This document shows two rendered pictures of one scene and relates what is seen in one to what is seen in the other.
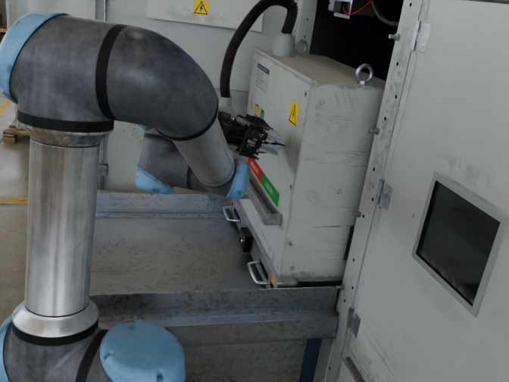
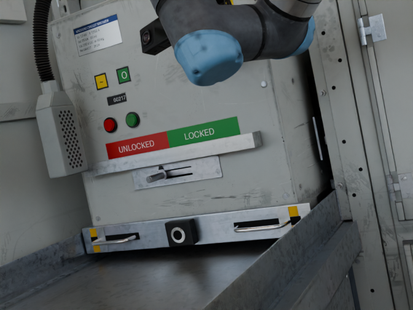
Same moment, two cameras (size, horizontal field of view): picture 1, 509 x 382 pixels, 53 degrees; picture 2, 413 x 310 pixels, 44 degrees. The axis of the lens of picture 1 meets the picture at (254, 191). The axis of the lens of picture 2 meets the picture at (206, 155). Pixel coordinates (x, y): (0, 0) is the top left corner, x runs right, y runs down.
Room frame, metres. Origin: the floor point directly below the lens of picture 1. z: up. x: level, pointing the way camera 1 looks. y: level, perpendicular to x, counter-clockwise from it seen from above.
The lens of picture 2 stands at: (0.51, 0.67, 1.09)
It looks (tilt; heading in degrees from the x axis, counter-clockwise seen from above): 3 degrees down; 315
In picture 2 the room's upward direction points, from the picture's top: 12 degrees counter-clockwise
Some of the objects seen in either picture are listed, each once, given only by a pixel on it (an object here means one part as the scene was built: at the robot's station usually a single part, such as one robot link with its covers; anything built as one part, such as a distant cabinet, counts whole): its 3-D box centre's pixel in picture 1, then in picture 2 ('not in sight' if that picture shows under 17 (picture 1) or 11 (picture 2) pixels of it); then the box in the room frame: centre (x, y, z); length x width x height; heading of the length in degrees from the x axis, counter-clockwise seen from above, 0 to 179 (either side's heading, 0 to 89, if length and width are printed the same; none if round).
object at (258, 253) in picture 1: (257, 239); (190, 228); (1.29, -0.03, 0.90); 0.54 x 0.05 x 0.06; 17
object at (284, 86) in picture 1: (263, 154); (160, 109); (1.29, -0.01, 1.15); 0.48 x 0.01 x 0.48; 17
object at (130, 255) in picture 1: (181, 264); (141, 303); (1.23, 0.17, 0.82); 0.68 x 0.62 x 0.06; 107
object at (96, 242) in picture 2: (232, 213); (114, 239); (1.45, 0.06, 0.90); 0.11 x 0.05 x 0.01; 17
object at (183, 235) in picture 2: (244, 239); (180, 232); (1.28, 0.01, 0.90); 0.06 x 0.03 x 0.05; 17
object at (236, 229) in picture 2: (260, 272); (260, 225); (1.12, -0.04, 0.90); 0.11 x 0.05 x 0.01; 17
